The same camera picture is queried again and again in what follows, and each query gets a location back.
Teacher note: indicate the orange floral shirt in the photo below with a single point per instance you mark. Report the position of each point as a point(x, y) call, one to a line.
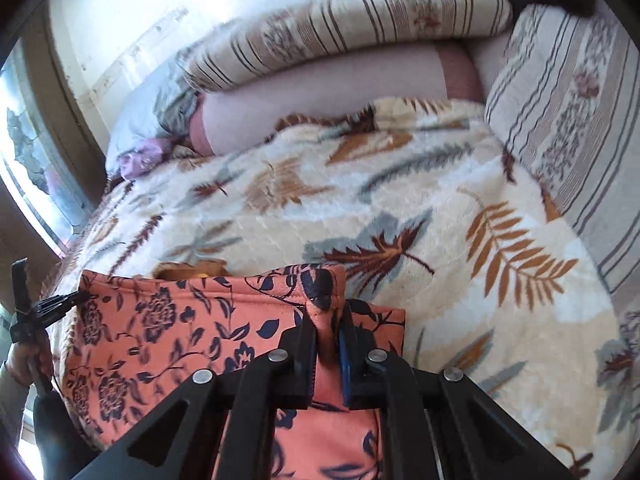
point(165, 340)

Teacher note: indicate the grey pillow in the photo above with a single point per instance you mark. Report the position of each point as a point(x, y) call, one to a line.
point(150, 110)

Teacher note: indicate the striped floral bolster pillow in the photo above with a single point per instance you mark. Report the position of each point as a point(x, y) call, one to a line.
point(350, 25)

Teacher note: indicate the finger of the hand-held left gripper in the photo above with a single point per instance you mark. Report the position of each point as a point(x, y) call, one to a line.
point(20, 285)
point(62, 305)

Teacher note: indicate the person's left hand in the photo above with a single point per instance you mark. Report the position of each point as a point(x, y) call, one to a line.
point(25, 365)

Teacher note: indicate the striped floral cushion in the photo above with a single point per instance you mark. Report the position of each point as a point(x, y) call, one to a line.
point(575, 120)

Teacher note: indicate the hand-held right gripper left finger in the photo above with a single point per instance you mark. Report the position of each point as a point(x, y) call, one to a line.
point(309, 365)

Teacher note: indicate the brown wooden door frame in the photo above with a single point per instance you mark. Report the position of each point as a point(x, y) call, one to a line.
point(65, 110)

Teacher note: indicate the cream leaf-print blanket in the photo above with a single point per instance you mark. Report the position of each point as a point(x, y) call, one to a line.
point(425, 220)

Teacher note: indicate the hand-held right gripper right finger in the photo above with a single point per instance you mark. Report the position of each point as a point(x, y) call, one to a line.
point(345, 365)

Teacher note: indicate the pink sofa backrest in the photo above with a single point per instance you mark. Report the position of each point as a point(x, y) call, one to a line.
point(320, 95)

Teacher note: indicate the person's dark trouser leg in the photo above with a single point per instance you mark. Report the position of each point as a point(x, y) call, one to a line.
point(65, 440)

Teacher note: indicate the stained glass door panel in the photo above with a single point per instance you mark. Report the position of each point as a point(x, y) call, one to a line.
point(35, 160)

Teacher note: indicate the person's left forearm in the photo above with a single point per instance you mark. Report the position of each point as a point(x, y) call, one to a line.
point(11, 410)

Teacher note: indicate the purple cloth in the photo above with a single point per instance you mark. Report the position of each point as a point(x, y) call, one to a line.
point(142, 157)

